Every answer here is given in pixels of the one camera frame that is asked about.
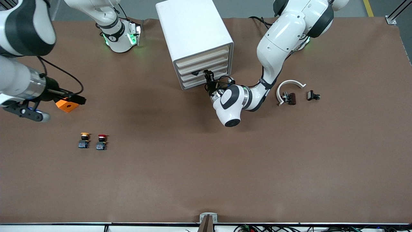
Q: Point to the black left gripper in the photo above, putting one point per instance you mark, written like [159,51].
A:
[212,87]

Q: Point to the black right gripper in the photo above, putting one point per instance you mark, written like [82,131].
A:
[52,88]

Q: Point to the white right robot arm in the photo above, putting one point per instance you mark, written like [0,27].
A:
[19,29]

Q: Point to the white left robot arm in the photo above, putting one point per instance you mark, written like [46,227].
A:
[280,35]

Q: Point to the yellow mushroom push button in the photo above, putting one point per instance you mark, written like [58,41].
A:
[84,143]

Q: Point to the white drawer cabinet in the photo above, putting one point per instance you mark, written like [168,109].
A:
[190,29]

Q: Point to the red mushroom push button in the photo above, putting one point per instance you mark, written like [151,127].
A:
[101,145]

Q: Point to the black square push button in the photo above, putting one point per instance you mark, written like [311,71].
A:
[310,95]

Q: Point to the orange box with black side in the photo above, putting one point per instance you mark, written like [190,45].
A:
[66,107]

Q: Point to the white curved plastic clamp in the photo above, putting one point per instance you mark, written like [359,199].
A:
[278,94]

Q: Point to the brown table cover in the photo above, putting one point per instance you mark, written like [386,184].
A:
[206,161]

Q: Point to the brown cylinder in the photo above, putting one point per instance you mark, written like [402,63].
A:
[292,99]

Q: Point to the white table edge rail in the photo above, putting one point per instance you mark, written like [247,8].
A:
[48,228]

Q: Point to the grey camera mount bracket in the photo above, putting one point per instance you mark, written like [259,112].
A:
[202,219]

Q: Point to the aluminium frame profile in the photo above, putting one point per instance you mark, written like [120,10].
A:
[391,17]

